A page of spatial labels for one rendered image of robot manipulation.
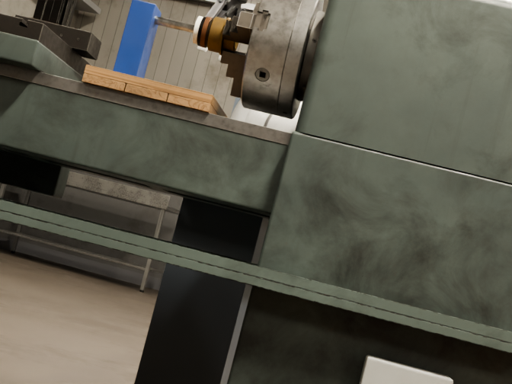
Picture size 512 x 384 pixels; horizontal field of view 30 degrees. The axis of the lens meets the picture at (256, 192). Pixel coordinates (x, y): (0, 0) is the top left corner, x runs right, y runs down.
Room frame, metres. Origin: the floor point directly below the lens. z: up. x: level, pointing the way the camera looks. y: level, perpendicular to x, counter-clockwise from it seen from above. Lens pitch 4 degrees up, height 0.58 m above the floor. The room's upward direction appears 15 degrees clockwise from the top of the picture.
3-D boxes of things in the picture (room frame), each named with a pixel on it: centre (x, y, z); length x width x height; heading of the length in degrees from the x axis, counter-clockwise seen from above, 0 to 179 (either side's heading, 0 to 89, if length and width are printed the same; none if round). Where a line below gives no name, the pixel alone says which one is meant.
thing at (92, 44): (2.42, 0.59, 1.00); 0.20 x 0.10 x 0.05; 84
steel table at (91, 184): (9.53, 1.55, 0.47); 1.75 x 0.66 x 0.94; 77
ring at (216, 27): (2.30, 0.18, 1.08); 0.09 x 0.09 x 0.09; 84
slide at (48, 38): (2.36, 0.63, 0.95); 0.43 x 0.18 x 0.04; 174
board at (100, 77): (2.31, 0.28, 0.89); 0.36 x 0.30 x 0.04; 174
